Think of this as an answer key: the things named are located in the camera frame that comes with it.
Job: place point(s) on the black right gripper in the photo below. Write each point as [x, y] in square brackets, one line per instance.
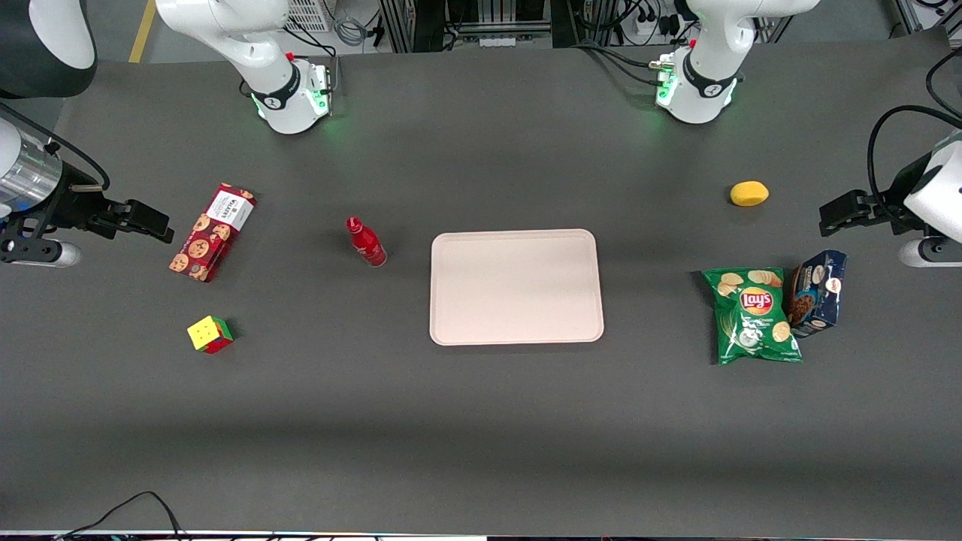
[75, 207]

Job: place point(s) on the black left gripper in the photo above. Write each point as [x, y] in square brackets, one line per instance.
[881, 207]

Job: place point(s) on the red coke bottle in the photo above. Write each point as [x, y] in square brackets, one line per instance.
[367, 244]

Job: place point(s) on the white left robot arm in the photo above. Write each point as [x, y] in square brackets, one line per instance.
[706, 75]

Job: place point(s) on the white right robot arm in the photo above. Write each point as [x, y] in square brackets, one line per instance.
[255, 45]

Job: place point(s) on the beige plastic tray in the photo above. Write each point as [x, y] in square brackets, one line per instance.
[526, 293]

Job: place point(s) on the red cookie box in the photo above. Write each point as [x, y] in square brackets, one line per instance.
[210, 233]

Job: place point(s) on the blue cookie box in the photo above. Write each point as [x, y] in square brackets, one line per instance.
[819, 297]

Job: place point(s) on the yellow lemon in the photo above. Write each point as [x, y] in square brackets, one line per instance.
[749, 194]

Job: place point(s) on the colourful puzzle cube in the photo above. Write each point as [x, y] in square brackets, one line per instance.
[207, 334]

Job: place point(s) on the green Lay's chips bag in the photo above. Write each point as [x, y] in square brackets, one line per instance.
[751, 323]

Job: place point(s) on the white perforated box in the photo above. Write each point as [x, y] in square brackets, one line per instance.
[312, 15]

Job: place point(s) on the white power strip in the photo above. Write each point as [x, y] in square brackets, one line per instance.
[646, 28]

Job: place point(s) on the dark grey table mat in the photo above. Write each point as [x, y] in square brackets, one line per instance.
[481, 421]

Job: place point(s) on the small white socket strip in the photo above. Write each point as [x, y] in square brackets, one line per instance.
[496, 41]

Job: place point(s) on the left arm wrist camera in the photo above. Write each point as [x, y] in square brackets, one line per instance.
[932, 253]

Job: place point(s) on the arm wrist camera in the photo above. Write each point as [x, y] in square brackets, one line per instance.
[932, 253]
[45, 254]

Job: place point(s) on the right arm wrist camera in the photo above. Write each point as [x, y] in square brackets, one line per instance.
[45, 254]

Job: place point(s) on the silver aluminium frame post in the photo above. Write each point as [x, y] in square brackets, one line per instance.
[906, 15]

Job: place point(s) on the black aluminium frame rack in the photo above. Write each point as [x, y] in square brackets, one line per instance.
[398, 26]

